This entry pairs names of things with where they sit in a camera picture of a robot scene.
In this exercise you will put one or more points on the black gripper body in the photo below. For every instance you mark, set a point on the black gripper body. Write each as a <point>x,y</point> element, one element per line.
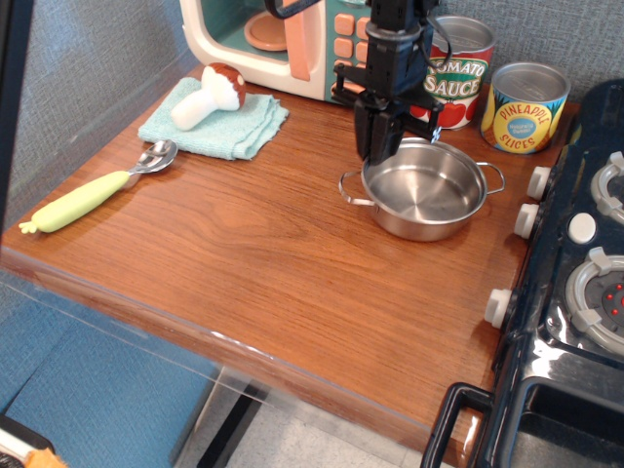
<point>391,83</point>

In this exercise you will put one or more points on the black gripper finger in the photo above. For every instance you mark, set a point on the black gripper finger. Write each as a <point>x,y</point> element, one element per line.
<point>379,128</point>
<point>428,130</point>

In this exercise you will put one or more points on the small stainless steel pan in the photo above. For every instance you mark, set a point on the small stainless steel pan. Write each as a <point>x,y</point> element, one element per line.
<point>426,192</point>

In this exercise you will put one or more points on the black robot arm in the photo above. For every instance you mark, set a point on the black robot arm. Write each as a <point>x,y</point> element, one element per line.
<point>397,15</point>

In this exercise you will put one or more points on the tomato sauce can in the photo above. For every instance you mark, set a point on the tomato sauce can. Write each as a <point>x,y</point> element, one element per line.
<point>460,61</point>

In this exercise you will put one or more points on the pineapple slices can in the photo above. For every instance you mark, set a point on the pineapple slices can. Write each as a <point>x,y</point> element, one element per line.
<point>524,105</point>

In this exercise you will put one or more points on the teal toy microwave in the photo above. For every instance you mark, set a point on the teal toy microwave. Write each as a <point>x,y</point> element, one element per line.
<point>324,35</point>

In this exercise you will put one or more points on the white stove knob rear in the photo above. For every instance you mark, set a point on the white stove knob rear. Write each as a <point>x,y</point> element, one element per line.
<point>538,182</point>

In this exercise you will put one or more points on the white stove knob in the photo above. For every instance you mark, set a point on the white stove knob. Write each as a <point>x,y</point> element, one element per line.
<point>538,182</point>
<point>497,305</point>
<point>525,220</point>

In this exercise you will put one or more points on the white stove knob middle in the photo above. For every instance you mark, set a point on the white stove knob middle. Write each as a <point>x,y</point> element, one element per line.
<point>525,220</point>

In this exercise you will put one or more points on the orange microwave turntable plate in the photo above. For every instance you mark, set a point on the orange microwave turntable plate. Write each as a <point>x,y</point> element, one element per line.
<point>266,33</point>

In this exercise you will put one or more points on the light blue folded cloth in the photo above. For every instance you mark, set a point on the light blue folded cloth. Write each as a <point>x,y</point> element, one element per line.
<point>226,135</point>

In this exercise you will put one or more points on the plush toy mushroom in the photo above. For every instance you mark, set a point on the plush toy mushroom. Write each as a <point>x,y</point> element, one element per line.
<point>222,87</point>

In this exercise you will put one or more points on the white stove knob front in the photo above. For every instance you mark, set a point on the white stove knob front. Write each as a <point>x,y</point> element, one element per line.
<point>497,305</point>

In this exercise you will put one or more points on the black toy stove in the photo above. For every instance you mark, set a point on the black toy stove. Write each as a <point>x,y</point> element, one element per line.
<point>557,396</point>

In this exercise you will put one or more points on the tray with orange object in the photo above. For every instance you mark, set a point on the tray with orange object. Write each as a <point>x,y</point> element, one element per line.
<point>23,447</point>

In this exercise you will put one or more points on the spoon with green handle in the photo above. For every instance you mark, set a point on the spoon with green handle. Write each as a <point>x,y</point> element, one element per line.
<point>82,200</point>

